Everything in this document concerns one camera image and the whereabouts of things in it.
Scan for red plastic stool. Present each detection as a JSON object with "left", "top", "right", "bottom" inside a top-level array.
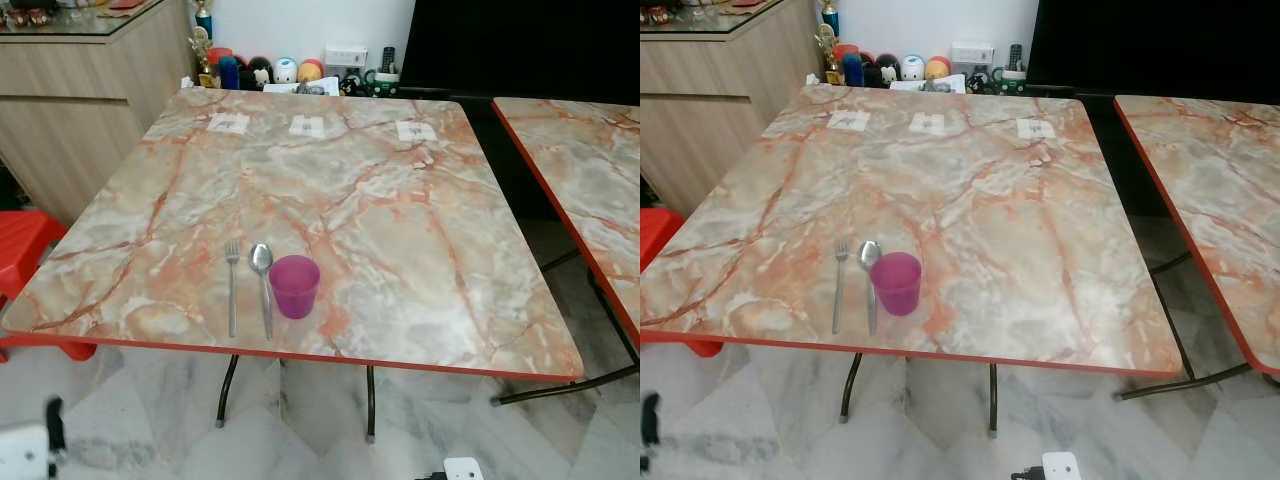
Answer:
[{"left": 0, "top": 210, "right": 98, "bottom": 361}]

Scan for black television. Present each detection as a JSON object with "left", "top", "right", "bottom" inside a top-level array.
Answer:
[
  {"left": 1025, "top": 0, "right": 1280, "bottom": 99},
  {"left": 398, "top": 0, "right": 641, "bottom": 101}
]

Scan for marble-pattern folding table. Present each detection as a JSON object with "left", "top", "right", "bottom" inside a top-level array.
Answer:
[
  {"left": 640, "top": 83, "right": 1184, "bottom": 439},
  {"left": 1113, "top": 95, "right": 1280, "bottom": 401},
  {"left": 0, "top": 85, "right": 586, "bottom": 441},
  {"left": 490, "top": 96, "right": 641, "bottom": 406}
]

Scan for white papers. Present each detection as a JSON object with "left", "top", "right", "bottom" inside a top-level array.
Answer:
[
  {"left": 262, "top": 77, "right": 341, "bottom": 97},
  {"left": 888, "top": 74, "right": 968, "bottom": 94}
]

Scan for purple plastic cup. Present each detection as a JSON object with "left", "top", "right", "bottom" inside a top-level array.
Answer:
[
  {"left": 268, "top": 255, "right": 321, "bottom": 320},
  {"left": 871, "top": 252, "right": 923, "bottom": 317}
]

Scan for steel fork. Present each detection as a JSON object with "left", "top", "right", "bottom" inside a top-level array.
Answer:
[
  {"left": 225, "top": 241, "right": 241, "bottom": 339},
  {"left": 832, "top": 239, "right": 850, "bottom": 336}
]

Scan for black plush toy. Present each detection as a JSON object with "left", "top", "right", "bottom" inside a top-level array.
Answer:
[
  {"left": 240, "top": 56, "right": 277, "bottom": 91},
  {"left": 864, "top": 53, "right": 903, "bottom": 89}
]

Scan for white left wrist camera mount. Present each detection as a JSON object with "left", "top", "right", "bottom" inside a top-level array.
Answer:
[{"left": 0, "top": 422, "right": 51, "bottom": 480}]

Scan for light wooden cabinet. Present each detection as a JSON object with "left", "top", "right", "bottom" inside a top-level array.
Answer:
[
  {"left": 0, "top": 0, "right": 198, "bottom": 226},
  {"left": 640, "top": 0, "right": 821, "bottom": 216}
]

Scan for steel spoon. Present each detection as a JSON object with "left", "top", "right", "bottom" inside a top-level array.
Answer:
[
  {"left": 858, "top": 240, "right": 883, "bottom": 337},
  {"left": 249, "top": 243, "right": 275, "bottom": 341}
]

